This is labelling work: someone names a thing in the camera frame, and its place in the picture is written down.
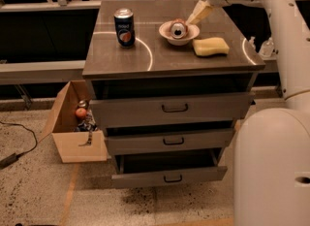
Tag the red apple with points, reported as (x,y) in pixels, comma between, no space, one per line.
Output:
(81,113)

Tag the grey drawer cabinet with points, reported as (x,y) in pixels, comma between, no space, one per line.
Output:
(152,67)

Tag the small clear bottle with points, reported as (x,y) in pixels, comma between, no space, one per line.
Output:
(252,42)

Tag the cardboard box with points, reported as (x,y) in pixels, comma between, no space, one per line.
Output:
(62,122)

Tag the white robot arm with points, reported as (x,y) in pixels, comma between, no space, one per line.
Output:
(271,155)

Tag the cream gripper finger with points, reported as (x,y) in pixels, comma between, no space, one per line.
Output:
(201,11)

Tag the blue pepsi can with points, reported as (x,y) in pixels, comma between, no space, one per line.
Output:
(124,27)

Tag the red coke can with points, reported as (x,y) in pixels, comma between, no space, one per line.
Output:
(178,28)

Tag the white paper bowl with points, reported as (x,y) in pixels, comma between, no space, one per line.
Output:
(193,32)

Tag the bottom grey drawer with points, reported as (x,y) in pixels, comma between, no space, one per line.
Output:
(168,168)

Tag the yellow sponge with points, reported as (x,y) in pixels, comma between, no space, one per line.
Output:
(210,46)

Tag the grey drawer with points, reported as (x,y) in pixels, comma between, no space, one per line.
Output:
(168,168)
(163,142)
(116,113)

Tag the top grey drawer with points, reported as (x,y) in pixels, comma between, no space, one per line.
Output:
(116,113)

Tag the middle grey drawer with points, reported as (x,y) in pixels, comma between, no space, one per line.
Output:
(163,142)

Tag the clear sanitizer bottle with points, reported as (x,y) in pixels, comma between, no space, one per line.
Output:
(267,48)

